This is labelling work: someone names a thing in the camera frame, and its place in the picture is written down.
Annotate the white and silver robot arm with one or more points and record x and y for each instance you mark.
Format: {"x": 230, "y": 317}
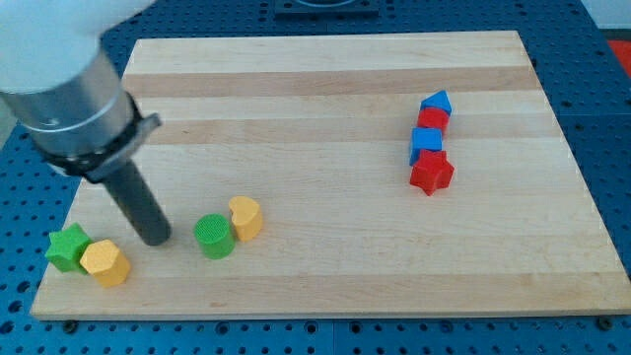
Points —
{"x": 60, "y": 84}

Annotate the yellow heart block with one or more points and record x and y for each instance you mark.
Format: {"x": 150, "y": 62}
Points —
{"x": 246, "y": 216}

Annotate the green circle block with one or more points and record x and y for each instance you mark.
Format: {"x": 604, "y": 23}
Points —
{"x": 214, "y": 236}

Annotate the wooden board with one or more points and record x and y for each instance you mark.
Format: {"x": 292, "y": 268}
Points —
{"x": 317, "y": 129}

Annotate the blue square block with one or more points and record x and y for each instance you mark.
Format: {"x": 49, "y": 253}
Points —
{"x": 424, "y": 139}

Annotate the red star block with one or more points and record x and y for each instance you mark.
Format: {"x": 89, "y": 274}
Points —
{"x": 432, "y": 171}

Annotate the red round block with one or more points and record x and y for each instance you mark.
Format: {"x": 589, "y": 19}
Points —
{"x": 433, "y": 117}

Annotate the blue triangle block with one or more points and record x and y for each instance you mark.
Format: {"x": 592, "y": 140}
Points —
{"x": 439, "y": 100}

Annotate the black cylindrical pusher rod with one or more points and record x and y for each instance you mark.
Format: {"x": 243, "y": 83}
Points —
{"x": 138, "y": 204}

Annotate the yellow hexagon block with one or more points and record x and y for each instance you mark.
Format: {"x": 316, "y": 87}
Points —
{"x": 105, "y": 261}

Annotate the green star block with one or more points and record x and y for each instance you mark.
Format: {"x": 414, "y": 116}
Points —
{"x": 67, "y": 247}

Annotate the red object at edge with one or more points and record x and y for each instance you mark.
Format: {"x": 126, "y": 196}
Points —
{"x": 622, "y": 51}

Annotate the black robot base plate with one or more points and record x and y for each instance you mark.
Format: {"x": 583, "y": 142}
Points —
{"x": 324, "y": 8}

